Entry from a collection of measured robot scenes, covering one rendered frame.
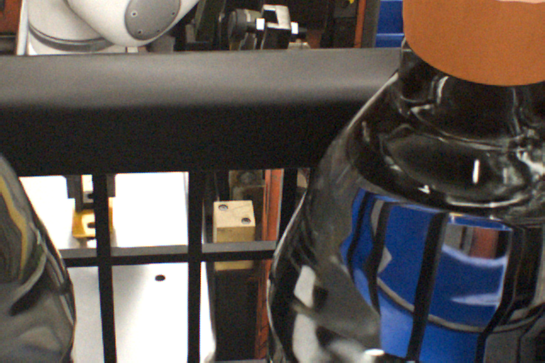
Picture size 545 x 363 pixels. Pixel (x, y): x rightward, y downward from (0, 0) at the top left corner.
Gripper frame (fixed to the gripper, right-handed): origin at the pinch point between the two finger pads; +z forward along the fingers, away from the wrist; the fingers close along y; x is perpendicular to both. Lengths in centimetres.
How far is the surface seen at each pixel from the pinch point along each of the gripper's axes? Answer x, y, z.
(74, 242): 3.9, 1.6, 3.5
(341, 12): -29.9, -28.2, 0.3
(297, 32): 0.4, -18.1, -16.5
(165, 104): 57, -5, -51
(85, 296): 10.9, 0.5, 3.5
